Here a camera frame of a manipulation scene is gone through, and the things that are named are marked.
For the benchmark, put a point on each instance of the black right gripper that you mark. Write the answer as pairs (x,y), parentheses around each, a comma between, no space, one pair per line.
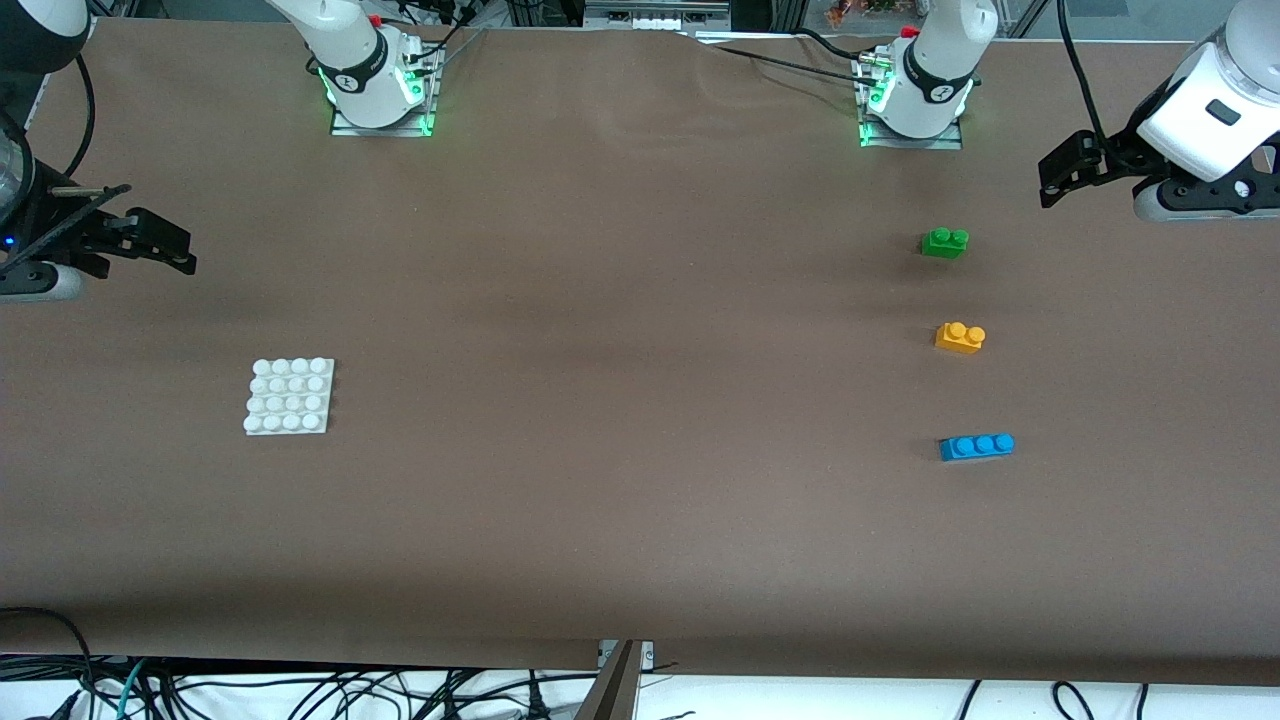
(62,232)

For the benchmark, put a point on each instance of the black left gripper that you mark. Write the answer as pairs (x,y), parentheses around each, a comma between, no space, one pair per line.
(1112,158)

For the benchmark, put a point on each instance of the white studded base plate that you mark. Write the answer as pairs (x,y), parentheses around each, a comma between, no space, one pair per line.
(290,395)

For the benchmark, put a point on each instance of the yellow two-stud block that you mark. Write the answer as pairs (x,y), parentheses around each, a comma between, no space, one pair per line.
(958,342)

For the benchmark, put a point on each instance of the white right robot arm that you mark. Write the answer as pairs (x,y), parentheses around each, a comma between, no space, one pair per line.
(350,45)

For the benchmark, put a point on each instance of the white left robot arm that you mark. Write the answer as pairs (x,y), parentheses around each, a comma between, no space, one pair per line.
(940,60)

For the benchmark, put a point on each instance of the green two-stud block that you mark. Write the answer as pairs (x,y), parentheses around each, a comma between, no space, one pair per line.
(943,246)

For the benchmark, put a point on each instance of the blue three-stud block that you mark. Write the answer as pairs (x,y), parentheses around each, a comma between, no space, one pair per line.
(975,449)

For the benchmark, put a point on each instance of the orange red small item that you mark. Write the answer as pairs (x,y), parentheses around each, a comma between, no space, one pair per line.
(850,10)

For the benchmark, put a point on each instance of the grey power strip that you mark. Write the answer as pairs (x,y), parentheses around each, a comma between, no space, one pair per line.
(650,20)

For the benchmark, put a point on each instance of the brown table cover sheet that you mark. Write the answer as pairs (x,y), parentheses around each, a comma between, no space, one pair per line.
(640,500)

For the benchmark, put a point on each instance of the aluminium profile beam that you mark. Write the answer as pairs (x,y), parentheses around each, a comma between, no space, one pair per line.
(612,695)

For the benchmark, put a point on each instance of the metal corner bracket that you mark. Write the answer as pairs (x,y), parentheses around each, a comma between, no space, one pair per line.
(648,655)

